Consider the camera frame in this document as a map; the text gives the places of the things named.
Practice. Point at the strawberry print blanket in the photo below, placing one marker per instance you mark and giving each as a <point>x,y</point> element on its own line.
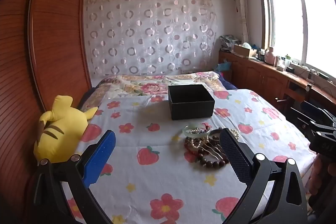
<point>157,176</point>

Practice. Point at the blue plastic bag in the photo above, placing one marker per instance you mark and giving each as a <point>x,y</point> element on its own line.
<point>223,66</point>

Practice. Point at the floral quilt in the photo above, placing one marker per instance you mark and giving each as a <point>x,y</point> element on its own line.
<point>147,88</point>

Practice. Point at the pink jar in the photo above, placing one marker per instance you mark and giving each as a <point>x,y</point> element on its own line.
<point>269,56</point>

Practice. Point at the pale tied window curtain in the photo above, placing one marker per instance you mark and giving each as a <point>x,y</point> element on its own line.
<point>240,3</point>

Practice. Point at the yellow plush toy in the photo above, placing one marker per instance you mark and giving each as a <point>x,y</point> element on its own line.
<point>59,132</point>

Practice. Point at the long wooden cabinet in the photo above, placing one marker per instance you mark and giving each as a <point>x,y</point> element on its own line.
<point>257,77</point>

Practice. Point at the wooden chair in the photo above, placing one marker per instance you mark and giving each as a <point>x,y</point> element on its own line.
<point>286,99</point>

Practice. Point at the wooden framed window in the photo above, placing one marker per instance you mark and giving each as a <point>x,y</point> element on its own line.
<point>299,22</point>

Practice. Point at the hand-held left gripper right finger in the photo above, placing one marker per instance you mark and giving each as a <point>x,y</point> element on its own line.
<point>235,155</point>

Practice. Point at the person's right hand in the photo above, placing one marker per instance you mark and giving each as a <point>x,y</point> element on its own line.
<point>326,170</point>

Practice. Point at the pale green jade bangle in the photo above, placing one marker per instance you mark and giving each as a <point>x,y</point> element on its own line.
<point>187,131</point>

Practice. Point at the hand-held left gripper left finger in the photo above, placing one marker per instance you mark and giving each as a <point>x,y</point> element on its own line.
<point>101,158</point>

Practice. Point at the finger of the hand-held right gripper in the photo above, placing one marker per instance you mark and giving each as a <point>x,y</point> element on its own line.
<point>324,127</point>
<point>319,111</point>

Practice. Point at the circle patterned sheer wall curtain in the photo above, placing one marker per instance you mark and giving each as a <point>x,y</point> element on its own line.
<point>149,32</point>

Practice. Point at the wooden slatted wardrobe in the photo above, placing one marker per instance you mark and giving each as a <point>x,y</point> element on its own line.
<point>39,43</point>

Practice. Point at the cardboard tissue box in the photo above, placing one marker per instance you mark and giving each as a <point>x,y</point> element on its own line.
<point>244,50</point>

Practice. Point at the black square storage box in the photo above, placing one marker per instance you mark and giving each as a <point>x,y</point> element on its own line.
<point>191,106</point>

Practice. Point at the pile of folded cloths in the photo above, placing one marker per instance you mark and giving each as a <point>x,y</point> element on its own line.
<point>228,41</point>

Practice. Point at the green capped bottle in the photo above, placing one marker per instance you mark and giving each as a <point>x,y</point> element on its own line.
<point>287,60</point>

